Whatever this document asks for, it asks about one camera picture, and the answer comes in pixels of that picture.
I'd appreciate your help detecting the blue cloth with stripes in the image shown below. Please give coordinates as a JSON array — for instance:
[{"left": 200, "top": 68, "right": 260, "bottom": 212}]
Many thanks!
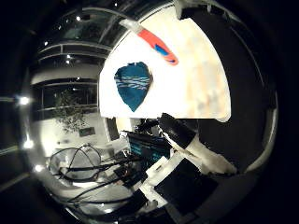
[{"left": 113, "top": 61, "right": 154, "bottom": 113}]

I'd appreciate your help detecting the computer monitor with blue screen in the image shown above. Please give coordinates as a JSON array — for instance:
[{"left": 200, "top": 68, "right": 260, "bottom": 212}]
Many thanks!
[{"left": 124, "top": 130, "right": 172, "bottom": 164}]

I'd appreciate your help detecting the dark framed picture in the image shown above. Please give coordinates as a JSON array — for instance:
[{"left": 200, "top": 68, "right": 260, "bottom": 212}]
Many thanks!
[{"left": 78, "top": 126, "right": 96, "bottom": 137}]

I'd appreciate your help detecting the leafy potted plant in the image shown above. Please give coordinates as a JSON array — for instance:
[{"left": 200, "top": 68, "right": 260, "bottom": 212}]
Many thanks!
[{"left": 54, "top": 90, "right": 90, "bottom": 134}]

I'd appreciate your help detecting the black cable bundle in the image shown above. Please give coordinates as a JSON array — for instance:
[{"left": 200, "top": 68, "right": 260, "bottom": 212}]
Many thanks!
[{"left": 48, "top": 144, "right": 148, "bottom": 203}]

